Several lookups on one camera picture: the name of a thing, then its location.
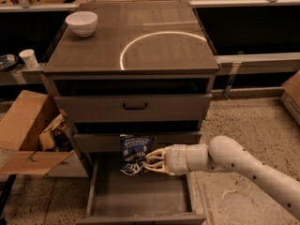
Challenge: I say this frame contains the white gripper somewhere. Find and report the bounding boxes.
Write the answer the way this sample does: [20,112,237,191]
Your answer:
[142,144,188,175]

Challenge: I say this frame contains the blue chip bag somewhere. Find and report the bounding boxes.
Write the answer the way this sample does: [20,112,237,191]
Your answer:
[120,134,156,176]

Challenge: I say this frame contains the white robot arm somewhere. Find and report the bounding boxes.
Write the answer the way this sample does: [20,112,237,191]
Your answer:
[142,135,300,218]

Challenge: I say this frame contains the grey open bottom drawer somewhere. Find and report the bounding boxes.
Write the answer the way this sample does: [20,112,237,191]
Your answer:
[76,152,205,225]

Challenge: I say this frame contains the grey top drawer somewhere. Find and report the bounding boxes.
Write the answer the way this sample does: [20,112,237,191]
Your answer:
[55,95,212,123]

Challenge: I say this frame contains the grey middle drawer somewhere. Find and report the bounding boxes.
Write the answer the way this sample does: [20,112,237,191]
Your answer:
[74,131,201,153]

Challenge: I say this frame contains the grey drawer cabinet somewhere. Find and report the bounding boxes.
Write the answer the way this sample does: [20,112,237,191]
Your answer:
[42,0,220,225]

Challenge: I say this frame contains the snack bags in box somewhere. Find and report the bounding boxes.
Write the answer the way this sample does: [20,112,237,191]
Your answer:
[39,114,72,152]

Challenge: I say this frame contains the open cardboard box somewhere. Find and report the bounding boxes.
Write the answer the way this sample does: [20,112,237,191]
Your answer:
[0,90,88,177]

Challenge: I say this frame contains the cardboard box at right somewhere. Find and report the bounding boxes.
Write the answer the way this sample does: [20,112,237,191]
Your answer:
[280,70,300,126]

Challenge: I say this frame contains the white ceramic bowl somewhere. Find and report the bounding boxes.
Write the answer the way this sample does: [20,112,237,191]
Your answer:
[66,11,98,37]

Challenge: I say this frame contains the white paper cup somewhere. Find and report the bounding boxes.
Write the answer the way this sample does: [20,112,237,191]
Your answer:
[19,49,38,68]

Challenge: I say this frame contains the dark round lid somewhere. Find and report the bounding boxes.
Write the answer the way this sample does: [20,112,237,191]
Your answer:
[0,54,18,72]

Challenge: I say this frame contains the grey metal shelf rail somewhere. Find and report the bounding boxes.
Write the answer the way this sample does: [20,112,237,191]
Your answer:
[216,52,300,75]

